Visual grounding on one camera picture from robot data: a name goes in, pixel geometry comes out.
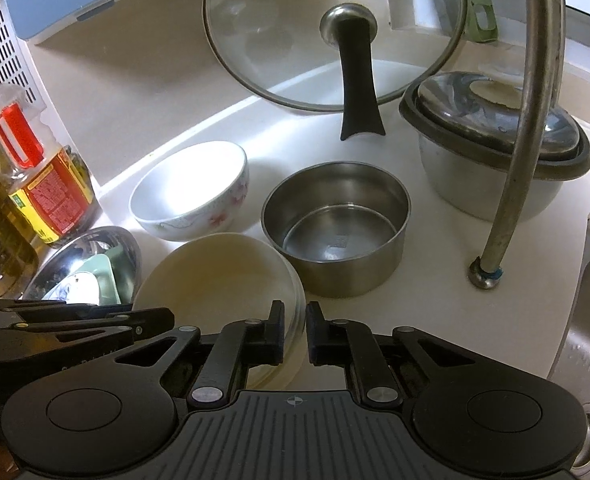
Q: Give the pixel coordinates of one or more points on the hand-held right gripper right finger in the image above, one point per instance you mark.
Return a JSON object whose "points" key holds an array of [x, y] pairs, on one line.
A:
{"points": [[316, 335]]}

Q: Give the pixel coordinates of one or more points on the white porcelain bowl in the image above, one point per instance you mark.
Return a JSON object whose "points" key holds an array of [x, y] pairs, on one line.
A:
{"points": [[185, 185]]}

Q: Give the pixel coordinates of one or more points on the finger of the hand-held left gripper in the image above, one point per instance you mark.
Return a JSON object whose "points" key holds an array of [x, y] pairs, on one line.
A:
{"points": [[140, 322], [5, 310]]}

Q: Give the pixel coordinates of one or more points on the large cooking oil bottle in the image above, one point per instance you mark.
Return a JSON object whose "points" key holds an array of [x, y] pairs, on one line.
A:
{"points": [[0, 240]]}

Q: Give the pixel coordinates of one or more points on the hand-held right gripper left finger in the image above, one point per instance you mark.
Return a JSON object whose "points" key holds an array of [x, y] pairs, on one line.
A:
{"points": [[276, 335]]}

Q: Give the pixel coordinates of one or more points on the stainless steel basin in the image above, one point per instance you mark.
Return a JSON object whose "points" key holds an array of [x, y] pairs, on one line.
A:
{"points": [[75, 255]]}

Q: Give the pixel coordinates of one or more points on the cream ribbed bowl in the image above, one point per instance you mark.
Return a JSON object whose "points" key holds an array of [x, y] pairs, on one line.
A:
{"points": [[215, 270]]}

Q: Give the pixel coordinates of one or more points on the small stainless steel pot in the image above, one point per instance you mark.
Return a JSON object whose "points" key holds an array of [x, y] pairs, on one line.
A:
{"points": [[335, 270]]}

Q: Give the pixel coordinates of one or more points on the blue white wall appliance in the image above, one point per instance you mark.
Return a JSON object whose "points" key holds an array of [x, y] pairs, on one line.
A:
{"points": [[50, 0]]}

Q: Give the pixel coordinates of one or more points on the grey metal cooking pot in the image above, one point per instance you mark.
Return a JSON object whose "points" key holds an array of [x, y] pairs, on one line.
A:
{"points": [[450, 190]]}

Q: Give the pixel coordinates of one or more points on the steel rimmed pot lid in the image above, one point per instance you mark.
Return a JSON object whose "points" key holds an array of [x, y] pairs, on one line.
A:
{"points": [[455, 120]]}

